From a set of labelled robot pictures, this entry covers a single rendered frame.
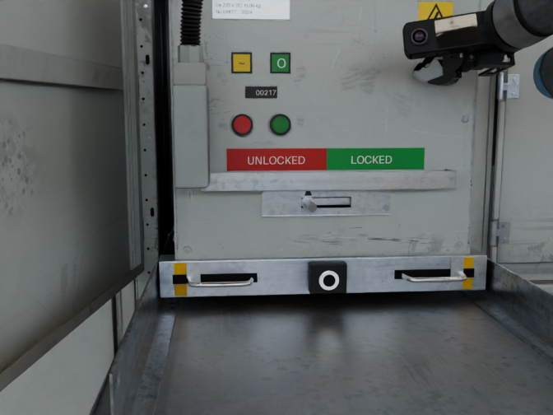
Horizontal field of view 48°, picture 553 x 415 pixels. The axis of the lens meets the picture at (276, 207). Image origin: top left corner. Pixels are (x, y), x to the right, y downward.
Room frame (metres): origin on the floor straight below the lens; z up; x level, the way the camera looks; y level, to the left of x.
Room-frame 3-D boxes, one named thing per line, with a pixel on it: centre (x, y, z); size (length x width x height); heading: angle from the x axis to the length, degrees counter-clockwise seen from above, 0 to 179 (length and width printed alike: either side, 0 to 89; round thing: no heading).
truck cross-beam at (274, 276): (1.01, -0.08, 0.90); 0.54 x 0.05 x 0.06; 95
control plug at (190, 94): (0.91, 0.12, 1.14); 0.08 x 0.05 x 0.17; 5
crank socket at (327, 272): (0.97, -0.08, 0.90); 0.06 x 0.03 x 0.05; 95
